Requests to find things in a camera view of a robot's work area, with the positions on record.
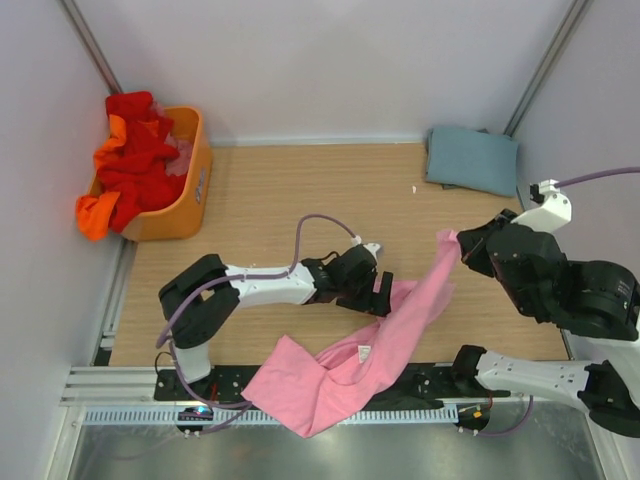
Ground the pink t shirt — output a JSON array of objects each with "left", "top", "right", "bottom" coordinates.
[{"left": 242, "top": 230, "right": 461, "bottom": 438}]

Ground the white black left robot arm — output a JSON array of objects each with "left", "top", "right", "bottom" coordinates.
[{"left": 158, "top": 243, "right": 394, "bottom": 400}]

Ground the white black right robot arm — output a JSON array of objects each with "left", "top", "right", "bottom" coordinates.
[{"left": 450, "top": 210, "right": 639, "bottom": 438}]

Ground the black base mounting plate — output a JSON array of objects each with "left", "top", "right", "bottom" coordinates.
[{"left": 152, "top": 362, "right": 512, "bottom": 402}]

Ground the folded teal t shirt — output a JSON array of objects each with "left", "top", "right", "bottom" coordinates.
[{"left": 425, "top": 126, "right": 519, "bottom": 198}]

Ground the orange plastic laundry basket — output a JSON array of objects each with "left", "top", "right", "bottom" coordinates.
[{"left": 82, "top": 106, "right": 212, "bottom": 242}]

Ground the light pink garment in basket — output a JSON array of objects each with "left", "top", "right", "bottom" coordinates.
[{"left": 148, "top": 100, "right": 193, "bottom": 177}]

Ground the red t shirt pile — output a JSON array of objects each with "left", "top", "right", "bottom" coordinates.
[{"left": 93, "top": 91, "right": 186, "bottom": 233}]

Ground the orange t shirt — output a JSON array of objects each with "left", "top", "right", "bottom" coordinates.
[{"left": 75, "top": 115, "right": 127, "bottom": 242}]

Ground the white slotted cable duct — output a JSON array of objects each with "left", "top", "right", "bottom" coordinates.
[{"left": 82, "top": 402, "right": 460, "bottom": 427}]

